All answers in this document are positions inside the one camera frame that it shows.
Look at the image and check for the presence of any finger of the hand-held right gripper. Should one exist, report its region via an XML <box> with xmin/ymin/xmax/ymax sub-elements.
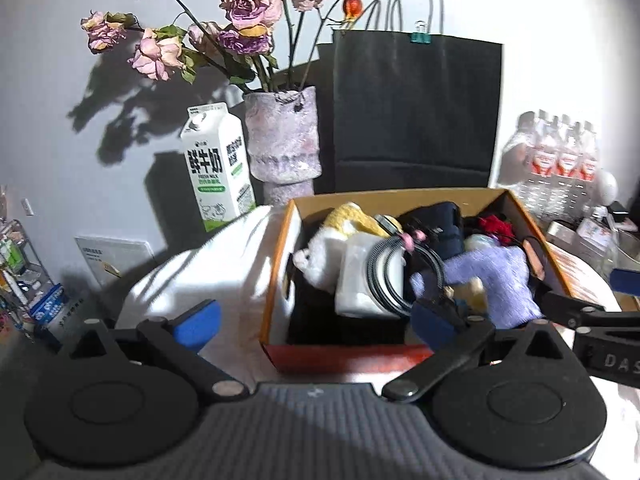
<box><xmin>607</xmin><ymin>267</ymin><xmax>640</xmax><ymax>297</ymax></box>
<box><xmin>540</xmin><ymin>290</ymin><xmax>640</xmax><ymax>333</ymax></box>

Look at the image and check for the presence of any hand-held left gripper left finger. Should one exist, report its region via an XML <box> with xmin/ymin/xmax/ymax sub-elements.
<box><xmin>60</xmin><ymin>300</ymin><xmax>248</xmax><ymax>401</ymax></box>

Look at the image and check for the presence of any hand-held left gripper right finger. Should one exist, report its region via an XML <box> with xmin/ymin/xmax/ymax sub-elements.
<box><xmin>382</xmin><ymin>299</ymin><xmax>576</xmax><ymax>403</ymax></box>

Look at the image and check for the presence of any purple cloth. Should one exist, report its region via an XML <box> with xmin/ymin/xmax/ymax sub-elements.
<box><xmin>410</xmin><ymin>245</ymin><xmax>543</xmax><ymax>331</ymax></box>

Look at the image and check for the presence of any orange cardboard box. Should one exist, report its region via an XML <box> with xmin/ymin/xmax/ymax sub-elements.
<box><xmin>259</xmin><ymin>187</ymin><xmax>588</xmax><ymax>373</ymax></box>

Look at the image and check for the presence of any red rose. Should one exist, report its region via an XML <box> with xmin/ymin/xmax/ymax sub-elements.
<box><xmin>475</xmin><ymin>214</ymin><xmax>516</xmax><ymax>247</ymax></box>

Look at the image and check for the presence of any clear plastic container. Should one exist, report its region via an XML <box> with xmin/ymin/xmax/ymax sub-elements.
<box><xmin>600</xmin><ymin>230</ymin><xmax>640</xmax><ymax>281</ymax></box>

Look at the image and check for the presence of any tan wooden toy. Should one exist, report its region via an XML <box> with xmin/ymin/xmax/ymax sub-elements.
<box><xmin>445</xmin><ymin>277</ymin><xmax>488</xmax><ymax>311</ymax></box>

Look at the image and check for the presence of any white cloth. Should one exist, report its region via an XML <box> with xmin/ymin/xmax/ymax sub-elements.
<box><xmin>115</xmin><ymin>205</ymin><xmax>301</xmax><ymax>386</ymax></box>

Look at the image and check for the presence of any cartoon print tissue pack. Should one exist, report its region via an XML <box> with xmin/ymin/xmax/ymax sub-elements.
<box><xmin>575</xmin><ymin>212</ymin><xmax>618</xmax><ymax>248</ymax></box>

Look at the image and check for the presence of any metal tin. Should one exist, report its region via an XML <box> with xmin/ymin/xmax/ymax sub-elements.
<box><xmin>545</xmin><ymin>220</ymin><xmax>583</xmax><ymax>246</ymax></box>

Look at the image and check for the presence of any white plastic container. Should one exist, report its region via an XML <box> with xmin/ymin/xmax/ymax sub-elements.
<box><xmin>334</xmin><ymin>237</ymin><xmax>408</xmax><ymax>318</ymax></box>

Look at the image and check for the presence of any white round device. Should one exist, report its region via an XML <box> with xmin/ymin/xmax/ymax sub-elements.
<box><xmin>595</xmin><ymin>170</ymin><xmax>619</xmax><ymax>206</ymax></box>

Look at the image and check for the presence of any black pouch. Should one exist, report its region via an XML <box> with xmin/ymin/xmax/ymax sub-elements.
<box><xmin>400</xmin><ymin>201</ymin><xmax>468</xmax><ymax>261</ymax></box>

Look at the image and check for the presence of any white flat box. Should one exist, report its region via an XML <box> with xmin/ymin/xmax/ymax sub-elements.
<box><xmin>75</xmin><ymin>234</ymin><xmax>157</xmax><ymax>291</ymax></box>

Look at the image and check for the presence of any yellow and white plush toy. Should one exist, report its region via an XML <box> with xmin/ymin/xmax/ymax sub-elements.
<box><xmin>292</xmin><ymin>202</ymin><xmax>396</xmax><ymax>293</ymax></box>

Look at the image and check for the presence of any pack of clear water bottles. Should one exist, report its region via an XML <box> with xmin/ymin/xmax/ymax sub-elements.
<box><xmin>497</xmin><ymin>109</ymin><xmax>601</xmax><ymax>216</ymax></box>

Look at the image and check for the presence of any white milk carton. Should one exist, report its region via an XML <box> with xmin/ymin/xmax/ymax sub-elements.
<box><xmin>180</xmin><ymin>102</ymin><xmax>257</xmax><ymax>233</ymax></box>

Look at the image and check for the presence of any blue tissue pack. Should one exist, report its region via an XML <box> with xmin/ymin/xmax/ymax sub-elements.
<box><xmin>27</xmin><ymin>282</ymin><xmax>68</xmax><ymax>333</ymax></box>

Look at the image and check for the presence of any grey stone vase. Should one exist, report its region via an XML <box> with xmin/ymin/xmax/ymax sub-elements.
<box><xmin>243</xmin><ymin>85</ymin><xmax>321</xmax><ymax>207</ymax></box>

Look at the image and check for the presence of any black paper bag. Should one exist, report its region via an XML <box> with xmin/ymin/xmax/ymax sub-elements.
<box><xmin>317</xmin><ymin>0</ymin><xmax>503</xmax><ymax>195</ymax></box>

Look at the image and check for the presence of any dried pink rose bouquet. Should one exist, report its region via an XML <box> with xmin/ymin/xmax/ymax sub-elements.
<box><xmin>80</xmin><ymin>0</ymin><xmax>337</xmax><ymax>95</ymax></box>

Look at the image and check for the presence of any coiled black cable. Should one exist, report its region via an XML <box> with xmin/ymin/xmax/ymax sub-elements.
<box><xmin>365</xmin><ymin>215</ymin><xmax>448</xmax><ymax>318</ymax></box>

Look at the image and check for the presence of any brown strap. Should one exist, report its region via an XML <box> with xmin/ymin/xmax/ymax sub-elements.
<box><xmin>522</xmin><ymin>237</ymin><xmax>548</xmax><ymax>281</ymax></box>

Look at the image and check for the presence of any metal wire rack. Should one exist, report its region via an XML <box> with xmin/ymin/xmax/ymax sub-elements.
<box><xmin>0</xmin><ymin>217</ymin><xmax>66</xmax><ymax>341</ymax></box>

